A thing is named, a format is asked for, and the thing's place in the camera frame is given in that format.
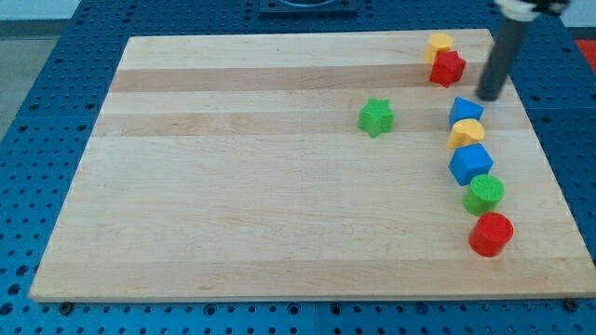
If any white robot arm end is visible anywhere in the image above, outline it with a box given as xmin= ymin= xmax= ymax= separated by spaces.
xmin=494 ymin=0 xmax=571 ymax=22

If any blue triangle block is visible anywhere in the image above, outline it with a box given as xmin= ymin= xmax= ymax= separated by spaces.
xmin=448 ymin=97 xmax=484 ymax=127

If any wooden board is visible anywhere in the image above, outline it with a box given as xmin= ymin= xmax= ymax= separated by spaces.
xmin=30 ymin=29 xmax=595 ymax=302

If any green star block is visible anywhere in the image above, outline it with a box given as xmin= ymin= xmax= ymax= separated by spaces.
xmin=358 ymin=98 xmax=395 ymax=138

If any yellow heart block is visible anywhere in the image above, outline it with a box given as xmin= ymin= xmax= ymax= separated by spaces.
xmin=447 ymin=118 xmax=485 ymax=150

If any blue cube block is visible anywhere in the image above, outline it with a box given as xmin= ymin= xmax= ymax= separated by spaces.
xmin=448 ymin=143 xmax=494 ymax=186

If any red star block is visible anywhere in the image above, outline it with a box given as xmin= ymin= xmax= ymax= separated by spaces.
xmin=429 ymin=51 xmax=467 ymax=87

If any green cylinder block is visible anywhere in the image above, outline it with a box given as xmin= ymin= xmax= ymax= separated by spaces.
xmin=462 ymin=174 xmax=505 ymax=216

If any yellow hexagon block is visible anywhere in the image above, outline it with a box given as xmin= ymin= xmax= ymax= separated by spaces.
xmin=425 ymin=33 xmax=454 ymax=64

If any red cylinder block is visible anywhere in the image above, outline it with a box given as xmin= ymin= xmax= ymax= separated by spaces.
xmin=468 ymin=212 xmax=514 ymax=257

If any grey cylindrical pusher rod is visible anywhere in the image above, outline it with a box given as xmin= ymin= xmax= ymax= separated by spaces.
xmin=476 ymin=18 xmax=531 ymax=101

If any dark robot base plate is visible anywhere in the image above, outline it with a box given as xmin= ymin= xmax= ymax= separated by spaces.
xmin=258 ymin=0 xmax=359 ymax=17

